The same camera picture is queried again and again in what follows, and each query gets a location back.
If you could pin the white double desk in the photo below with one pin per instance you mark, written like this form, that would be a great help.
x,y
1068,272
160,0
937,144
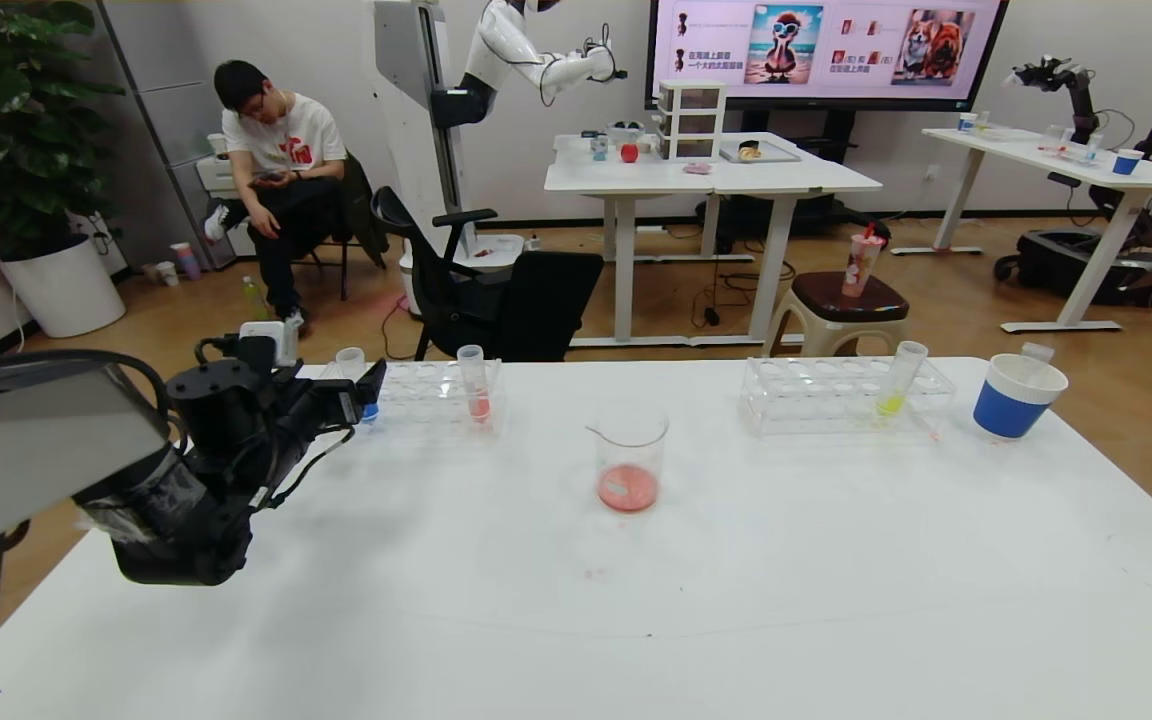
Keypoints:
x,y
636,176

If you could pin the white plant pot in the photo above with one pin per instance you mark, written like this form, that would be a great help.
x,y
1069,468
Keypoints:
x,y
64,293

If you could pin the test tube with yellow liquid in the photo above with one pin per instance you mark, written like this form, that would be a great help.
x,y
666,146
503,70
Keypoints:
x,y
891,404

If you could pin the black display stand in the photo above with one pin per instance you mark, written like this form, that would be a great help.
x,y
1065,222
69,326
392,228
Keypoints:
x,y
836,223

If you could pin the red apple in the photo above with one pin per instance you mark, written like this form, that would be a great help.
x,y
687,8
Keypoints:
x,y
629,153

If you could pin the grey tray with food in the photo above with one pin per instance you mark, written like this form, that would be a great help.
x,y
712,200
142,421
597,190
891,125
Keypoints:
x,y
771,155

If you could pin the clear glass beaker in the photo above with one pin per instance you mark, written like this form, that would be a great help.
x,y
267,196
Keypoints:
x,y
626,490

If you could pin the small blue glass cup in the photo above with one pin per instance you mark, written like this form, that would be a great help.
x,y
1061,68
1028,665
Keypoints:
x,y
599,149

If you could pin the pink drink cup with straw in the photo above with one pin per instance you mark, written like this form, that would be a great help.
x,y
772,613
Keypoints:
x,y
858,269

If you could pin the brown topped beige stool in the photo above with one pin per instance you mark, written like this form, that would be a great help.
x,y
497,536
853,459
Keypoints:
x,y
851,298

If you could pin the test tube with red liquid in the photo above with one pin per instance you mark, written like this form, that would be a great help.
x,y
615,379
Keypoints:
x,y
479,405

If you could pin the white drawer cabinet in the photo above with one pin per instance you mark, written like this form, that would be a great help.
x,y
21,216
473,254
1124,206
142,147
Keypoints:
x,y
216,176

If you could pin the white bowl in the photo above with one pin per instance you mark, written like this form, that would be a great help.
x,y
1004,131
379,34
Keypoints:
x,y
626,135

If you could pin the large wall display screen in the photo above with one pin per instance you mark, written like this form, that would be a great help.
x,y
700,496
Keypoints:
x,y
716,60

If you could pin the small pink item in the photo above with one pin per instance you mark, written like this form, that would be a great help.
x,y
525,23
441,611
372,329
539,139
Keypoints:
x,y
697,169

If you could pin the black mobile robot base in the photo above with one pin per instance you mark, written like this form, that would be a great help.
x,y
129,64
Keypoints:
x,y
1056,260

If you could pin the blue white paper cup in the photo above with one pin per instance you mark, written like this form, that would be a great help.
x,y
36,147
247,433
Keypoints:
x,y
1006,405

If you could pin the green potted plant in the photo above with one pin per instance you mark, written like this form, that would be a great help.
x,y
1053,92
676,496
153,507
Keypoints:
x,y
6,118

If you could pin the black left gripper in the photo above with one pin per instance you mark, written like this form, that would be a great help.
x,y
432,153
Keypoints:
x,y
348,402

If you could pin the black chair with dark jacket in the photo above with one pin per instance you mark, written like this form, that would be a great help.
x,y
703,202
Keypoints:
x,y
361,208

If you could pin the clear plastic test tube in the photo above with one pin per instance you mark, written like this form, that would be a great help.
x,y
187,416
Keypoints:
x,y
1037,352
350,360

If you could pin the grey partition cabinet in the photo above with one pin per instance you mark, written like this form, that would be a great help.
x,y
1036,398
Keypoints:
x,y
166,100

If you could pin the black office chair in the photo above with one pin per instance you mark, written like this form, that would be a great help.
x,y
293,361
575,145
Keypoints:
x,y
536,300

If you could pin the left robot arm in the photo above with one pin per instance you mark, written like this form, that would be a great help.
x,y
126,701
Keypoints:
x,y
36,450

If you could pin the small blue paper cup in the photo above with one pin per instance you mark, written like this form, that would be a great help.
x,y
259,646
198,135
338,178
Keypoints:
x,y
1125,163

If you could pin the white humanoid robot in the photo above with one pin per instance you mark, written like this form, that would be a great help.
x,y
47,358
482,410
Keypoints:
x,y
406,118

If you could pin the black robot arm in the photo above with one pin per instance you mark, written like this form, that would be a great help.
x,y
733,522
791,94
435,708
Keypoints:
x,y
1076,95

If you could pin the white drawer organizer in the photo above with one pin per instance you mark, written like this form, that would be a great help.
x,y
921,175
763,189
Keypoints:
x,y
691,122

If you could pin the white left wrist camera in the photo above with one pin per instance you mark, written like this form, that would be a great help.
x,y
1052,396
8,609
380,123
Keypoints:
x,y
271,340

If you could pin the white standing desk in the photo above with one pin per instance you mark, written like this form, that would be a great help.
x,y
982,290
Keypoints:
x,y
1036,152

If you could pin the seated person in white shirt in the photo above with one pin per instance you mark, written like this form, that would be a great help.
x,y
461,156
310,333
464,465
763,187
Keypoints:
x,y
281,140

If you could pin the clear acrylic test tube rack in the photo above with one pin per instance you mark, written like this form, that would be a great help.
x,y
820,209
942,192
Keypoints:
x,y
816,395
436,395

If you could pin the green drink bottle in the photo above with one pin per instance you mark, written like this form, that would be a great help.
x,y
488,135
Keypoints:
x,y
254,298

